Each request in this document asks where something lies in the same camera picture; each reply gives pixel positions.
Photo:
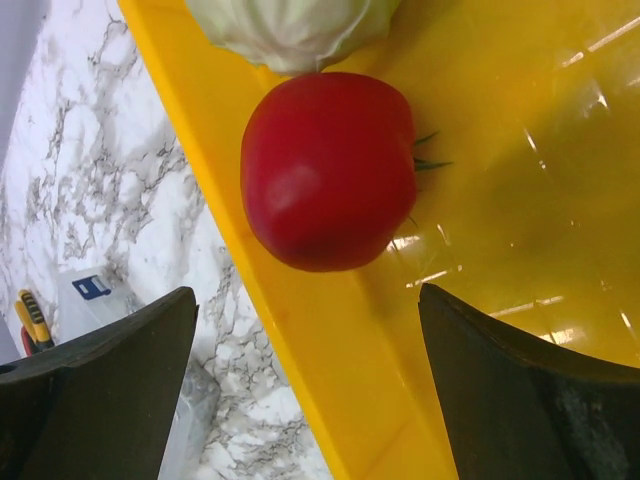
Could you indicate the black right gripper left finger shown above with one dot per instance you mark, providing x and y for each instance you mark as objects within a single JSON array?
[{"x": 99, "y": 406}]

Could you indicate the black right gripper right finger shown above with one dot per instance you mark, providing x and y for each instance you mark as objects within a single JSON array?
[{"x": 518, "y": 407}]

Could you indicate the red tomato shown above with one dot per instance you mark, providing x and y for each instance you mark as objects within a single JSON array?
[{"x": 328, "y": 170}]

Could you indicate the yellow plastic bin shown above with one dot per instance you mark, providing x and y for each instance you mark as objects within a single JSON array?
[{"x": 531, "y": 109}]

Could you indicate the clear plastic screw box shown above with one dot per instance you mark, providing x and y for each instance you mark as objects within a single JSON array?
[{"x": 92, "y": 298}]

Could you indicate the green cabbage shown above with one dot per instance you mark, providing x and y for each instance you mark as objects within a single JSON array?
[{"x": 293, "y": 37}]

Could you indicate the yellow handled pliers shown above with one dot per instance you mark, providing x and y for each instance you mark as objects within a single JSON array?
[{"x": 32, "y": 318}]

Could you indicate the red utility knife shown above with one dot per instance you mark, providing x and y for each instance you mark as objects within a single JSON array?
[{"x": 29, "y": 346}]

